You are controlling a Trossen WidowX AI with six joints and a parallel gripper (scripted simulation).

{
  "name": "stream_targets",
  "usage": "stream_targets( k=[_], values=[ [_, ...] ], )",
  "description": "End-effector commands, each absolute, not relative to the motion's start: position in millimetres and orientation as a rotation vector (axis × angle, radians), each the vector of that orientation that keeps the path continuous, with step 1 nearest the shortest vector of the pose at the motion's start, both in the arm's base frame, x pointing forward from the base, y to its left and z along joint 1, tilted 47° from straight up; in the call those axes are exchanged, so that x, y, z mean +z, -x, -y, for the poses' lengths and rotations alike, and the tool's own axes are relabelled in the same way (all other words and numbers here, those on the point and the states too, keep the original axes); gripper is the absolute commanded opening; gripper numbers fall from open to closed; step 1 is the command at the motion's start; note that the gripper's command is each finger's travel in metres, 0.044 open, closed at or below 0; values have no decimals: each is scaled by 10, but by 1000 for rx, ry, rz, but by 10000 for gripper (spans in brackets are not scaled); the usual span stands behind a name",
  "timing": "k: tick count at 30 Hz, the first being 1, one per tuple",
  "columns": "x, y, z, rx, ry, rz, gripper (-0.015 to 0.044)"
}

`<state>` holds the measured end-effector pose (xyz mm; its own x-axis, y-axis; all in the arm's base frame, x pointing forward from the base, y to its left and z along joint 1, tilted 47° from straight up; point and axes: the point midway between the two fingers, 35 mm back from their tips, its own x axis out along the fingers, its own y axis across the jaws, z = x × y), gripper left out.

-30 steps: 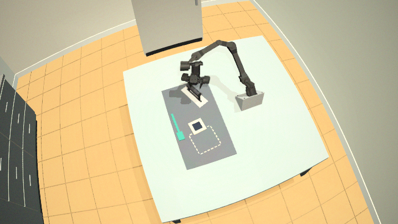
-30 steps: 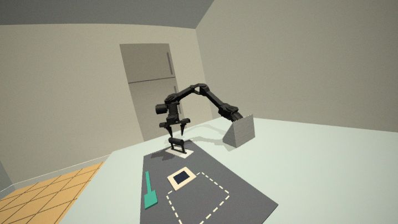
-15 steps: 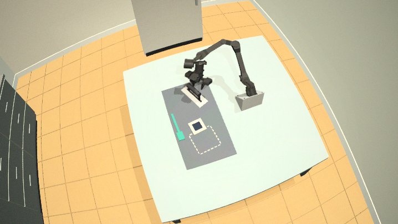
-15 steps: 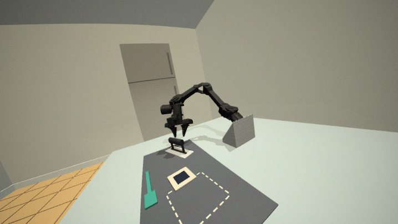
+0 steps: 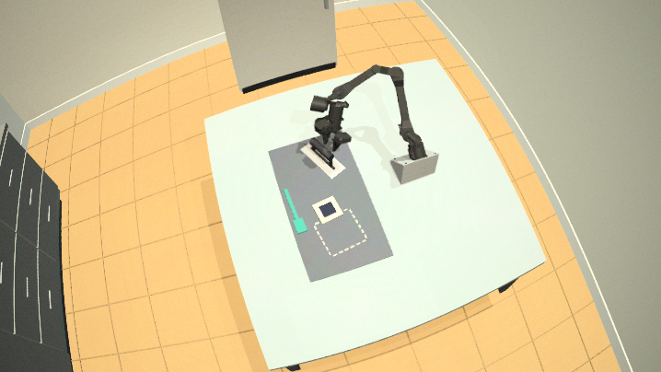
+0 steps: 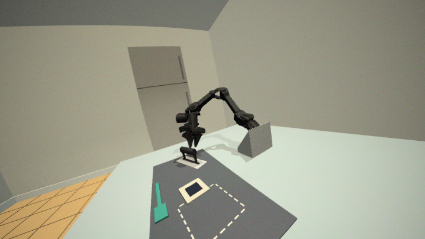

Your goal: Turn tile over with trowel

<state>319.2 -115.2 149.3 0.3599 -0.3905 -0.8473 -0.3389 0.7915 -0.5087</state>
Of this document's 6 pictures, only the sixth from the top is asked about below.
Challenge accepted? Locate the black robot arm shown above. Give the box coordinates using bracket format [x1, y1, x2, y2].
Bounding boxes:
[176, 88, 260, 133]

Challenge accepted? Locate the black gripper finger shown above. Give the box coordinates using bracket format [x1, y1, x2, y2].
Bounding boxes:
[191, 133, 202, 147]
[184, 137, 194, 148]

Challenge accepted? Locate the cream square tile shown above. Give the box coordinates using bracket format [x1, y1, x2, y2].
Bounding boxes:
[179, 178, 210, 204]

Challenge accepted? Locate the teal flat spatula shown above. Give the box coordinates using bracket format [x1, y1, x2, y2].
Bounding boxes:
[154, 183, 169, 224]

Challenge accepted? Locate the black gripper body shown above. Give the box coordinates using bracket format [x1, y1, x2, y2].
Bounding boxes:
[182, 121, 205, 137]

